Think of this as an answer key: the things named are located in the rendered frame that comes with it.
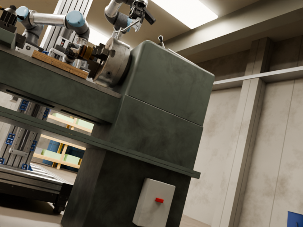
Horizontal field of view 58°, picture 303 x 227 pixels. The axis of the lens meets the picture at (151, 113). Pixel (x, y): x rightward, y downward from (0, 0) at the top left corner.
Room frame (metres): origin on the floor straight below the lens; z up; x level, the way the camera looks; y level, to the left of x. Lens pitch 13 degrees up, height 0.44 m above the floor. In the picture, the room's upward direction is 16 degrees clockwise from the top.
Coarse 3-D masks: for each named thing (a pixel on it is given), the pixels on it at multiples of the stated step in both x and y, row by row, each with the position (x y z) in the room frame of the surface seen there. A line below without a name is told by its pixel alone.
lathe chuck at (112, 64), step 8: (112, 40) 1.58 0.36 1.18; (112, 48) 1.54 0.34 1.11; (120, 48) 1.57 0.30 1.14; (120, 56) 1.57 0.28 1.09; (104, 64) 1.57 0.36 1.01; (112, 64) 1.56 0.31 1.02; (120, 64) 1.58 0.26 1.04; (96, 72) 1.70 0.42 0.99; (104, 72) 1.59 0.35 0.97; (112, 72) 1.59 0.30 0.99; (96, 80) 1.65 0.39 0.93; (104, 80) 1.64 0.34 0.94; (112, 80) 1.64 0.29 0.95
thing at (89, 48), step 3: (84, 45) 1.60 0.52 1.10; (87, 45) 1.61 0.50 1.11; (84, 48) 1.59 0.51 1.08; (87, 48) 1.60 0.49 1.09; (90, 48) 1.61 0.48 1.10; (81, 51) 1.59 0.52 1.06; (84, 51) 1.60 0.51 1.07; (87, 51) 1.60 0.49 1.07; (90, 51) 1.60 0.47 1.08; (78, 54) 1.63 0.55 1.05; (81, 54) 1.61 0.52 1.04; (84, 54) 1.61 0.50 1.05; (87, 54) 1.61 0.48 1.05; (90, 54) 1.61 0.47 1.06; (84, 57) 1.62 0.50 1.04; (87, 57) 1.62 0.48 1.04; (90, 57) 1.63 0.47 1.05; (93, 57) 1.63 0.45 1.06; (87, 60) 1.65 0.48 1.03
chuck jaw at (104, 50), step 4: (104, 48) 1.54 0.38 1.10; (92, 52) 1.59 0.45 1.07; (96, 52) 1.59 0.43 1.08; (100, 52) 1.58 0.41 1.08; (104, 52) 1.54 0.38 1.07; (108, 52) 1.55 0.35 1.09; (112, 52) 1.55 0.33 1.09; (96, 56) 1.61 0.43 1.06; (100, 56) 1.60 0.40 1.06; (104, 56) 1.58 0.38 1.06; (112, 56) 1.55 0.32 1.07
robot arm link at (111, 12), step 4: (112, 0) 1.73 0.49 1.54; (116, 0) 1.68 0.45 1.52; (120, 0) 1.66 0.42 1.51; (124, 0) 1.65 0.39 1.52; (112, 4) 1.76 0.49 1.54; (116, 4) 1.73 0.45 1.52; (120, 4) 1.73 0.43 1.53; (108, 8) 1.87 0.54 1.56; (112, 8) 1.81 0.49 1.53; (116, 8) 1.80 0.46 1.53; (104, 12) 1.96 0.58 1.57; (108, 12) 1.91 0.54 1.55; (112, 12) 1.88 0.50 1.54; (116, 12) 1.95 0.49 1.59; (108, 16) 1.95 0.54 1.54; (112, 16) 1.95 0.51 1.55; (108, 20) 2.01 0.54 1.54; (112, 20) 2.00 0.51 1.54
